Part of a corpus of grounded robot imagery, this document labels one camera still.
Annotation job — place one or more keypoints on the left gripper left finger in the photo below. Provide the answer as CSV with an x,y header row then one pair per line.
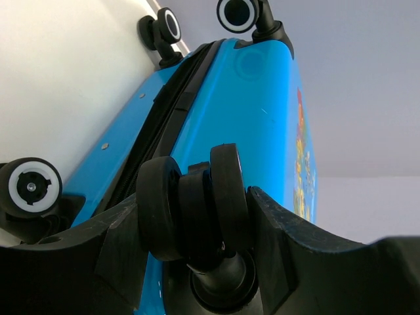
x,y
96,267

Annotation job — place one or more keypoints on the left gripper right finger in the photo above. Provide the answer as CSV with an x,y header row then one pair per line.
x,y
303,269

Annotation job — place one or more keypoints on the blue hard-shell suitcase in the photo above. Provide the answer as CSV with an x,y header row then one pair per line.
x,y
201,127

